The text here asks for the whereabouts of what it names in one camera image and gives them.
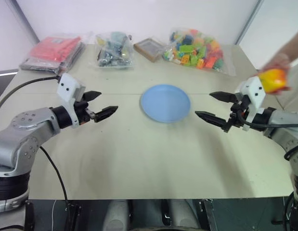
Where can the person's bare hand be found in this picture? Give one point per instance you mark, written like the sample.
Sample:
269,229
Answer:
277,62

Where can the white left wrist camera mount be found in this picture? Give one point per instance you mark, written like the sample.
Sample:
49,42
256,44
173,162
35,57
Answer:
67,90

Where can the bag of red packets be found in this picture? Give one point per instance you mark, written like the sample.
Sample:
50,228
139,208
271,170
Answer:
56,49

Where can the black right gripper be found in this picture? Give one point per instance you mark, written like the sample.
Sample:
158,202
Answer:
240,108

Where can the brown framed board in bag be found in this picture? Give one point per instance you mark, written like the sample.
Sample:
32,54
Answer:
148,49

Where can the bag of dark mixed parts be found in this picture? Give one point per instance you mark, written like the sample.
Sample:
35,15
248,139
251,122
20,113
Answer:
115,50

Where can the grey metal frame post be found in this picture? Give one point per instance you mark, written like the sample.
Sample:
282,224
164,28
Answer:
250,20
23,19

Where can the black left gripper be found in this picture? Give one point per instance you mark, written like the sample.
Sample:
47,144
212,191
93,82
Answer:
83,113

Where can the person's bare forearm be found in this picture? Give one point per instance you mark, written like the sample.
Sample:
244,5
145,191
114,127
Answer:
292,45

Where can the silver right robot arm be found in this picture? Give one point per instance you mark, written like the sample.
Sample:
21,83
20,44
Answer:
286,134

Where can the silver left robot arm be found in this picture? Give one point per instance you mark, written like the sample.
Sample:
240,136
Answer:
23,137

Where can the bag of colourful building blocks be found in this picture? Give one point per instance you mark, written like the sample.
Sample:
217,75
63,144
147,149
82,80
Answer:
197,50

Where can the yellow and red fruit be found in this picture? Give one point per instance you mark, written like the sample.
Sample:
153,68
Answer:
272,80

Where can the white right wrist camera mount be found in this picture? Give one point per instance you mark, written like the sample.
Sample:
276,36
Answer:
255,93

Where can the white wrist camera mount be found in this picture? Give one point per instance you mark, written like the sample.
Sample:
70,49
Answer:
67,90
255,93

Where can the light blue round plate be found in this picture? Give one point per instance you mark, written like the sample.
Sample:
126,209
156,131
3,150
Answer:
165,103

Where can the grey rounded shape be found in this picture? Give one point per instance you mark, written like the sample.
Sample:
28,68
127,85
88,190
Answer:
116,216
181,215

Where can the black upright strut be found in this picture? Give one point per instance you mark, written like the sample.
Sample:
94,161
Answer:
74,216
207,215

